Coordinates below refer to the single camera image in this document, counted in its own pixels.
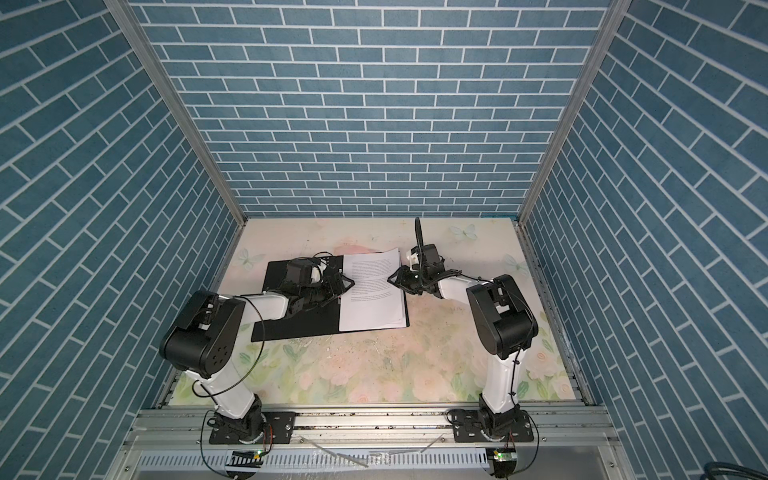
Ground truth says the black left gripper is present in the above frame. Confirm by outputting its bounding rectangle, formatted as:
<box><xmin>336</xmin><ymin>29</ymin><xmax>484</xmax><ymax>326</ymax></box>
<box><xmin>299</xmin><ymin>272</ymin><xmax>355</xmax><ymax>307</ymax></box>

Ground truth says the red folder with black inside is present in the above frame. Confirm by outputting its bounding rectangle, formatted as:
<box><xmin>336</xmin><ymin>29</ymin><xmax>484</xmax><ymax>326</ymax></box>
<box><xmin>250</xmin><ymin>254</ymin><xmax>411</xmax><ymax>343</ymax></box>

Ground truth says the text paper sheet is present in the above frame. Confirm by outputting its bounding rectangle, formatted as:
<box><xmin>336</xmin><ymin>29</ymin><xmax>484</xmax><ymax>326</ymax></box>
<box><xmin>339</xmin><ymin>248</ymin><xmax>407</xmax><ymax>332</ymax></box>

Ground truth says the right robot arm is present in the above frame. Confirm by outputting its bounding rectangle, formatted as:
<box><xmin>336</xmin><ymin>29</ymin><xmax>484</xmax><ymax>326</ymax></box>
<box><xmin>387</xmin><ymin>266</ymin><xmax>539</xmax><ymax>419</ymax></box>

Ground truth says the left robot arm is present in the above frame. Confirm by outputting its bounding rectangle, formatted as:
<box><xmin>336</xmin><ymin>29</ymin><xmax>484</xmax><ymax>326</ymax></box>
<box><xmin>159</xmin><ymin>273</ymin><xmax>355</xmax><ymax>420</ymax></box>

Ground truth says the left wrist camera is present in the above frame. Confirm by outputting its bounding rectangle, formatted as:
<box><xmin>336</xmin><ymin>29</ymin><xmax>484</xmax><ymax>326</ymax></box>
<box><xmin>284</xmin><ymin>257</ymin><xmax>322</xmax><ymax>286</ymax></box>

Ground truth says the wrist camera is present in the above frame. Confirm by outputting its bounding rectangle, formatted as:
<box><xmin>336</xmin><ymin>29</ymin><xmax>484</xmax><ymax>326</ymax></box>
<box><xmin>284</xmin><ymin>257</ymin><xmax>322</xmax><ymax>286</ymax></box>
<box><xmin>408</xmin><ymin>244</ymin><xmax>445</xmax><ymax>277</ymax></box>

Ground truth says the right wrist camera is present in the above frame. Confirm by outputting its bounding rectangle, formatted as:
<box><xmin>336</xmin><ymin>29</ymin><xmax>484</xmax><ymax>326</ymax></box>
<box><xmin>408</xmin><ymin>244</ymin><xmax>445</xmax><ymax>277</ymax></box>

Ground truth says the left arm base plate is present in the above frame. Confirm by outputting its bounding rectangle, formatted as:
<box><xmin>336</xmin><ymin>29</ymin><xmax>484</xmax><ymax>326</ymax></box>
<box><xmin>206</xmin><ymin>411</ymin><xmax>296</xmax><ymax>446</ymax></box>

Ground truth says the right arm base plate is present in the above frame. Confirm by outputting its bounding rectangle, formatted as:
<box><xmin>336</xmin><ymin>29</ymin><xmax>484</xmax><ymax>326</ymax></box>
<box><xmin>444</xmin><ymin>408</ymin><xmax>535</xmax><ymax>443</ymax></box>

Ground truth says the aluminium front rail frame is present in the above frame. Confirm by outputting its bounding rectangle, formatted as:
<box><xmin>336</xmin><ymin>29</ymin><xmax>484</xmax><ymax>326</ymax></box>
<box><xmin>107</xmin><ymin>402</ymin><xmax>632</xmax><ymax>479</ymax></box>

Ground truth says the aluminium right corner post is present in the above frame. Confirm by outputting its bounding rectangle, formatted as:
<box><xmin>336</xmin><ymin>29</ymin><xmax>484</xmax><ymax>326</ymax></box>
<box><xmin>518</xmin><ymin>0</ymin><xmax>631</xmax><ymax>227</ymax></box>

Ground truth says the aluminium corner post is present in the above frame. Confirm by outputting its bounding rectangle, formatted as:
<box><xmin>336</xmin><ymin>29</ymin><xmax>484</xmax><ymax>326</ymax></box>
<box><xmin>104</xmin><ymin>0</ymin><xmax>247</xmax><ymax>227</ymax></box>
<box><xmin>518</xmin><ymin>0</ymin><xmax>631</xmax><ymax>227</ymax></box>

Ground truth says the aluminium left corner post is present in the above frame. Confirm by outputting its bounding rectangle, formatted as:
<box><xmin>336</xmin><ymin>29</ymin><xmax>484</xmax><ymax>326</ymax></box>
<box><xmin>104</xmin><ymin>0</ymin><xmax>247</xmax><ymax>227</ymax></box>

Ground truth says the black cable bottom right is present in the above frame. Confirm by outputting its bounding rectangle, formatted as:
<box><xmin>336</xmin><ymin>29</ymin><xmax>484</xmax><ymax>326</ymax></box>
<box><xmin>698</xmin><ymin>460</ymin><xmax>768</xmax><ymax>480</ymax></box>

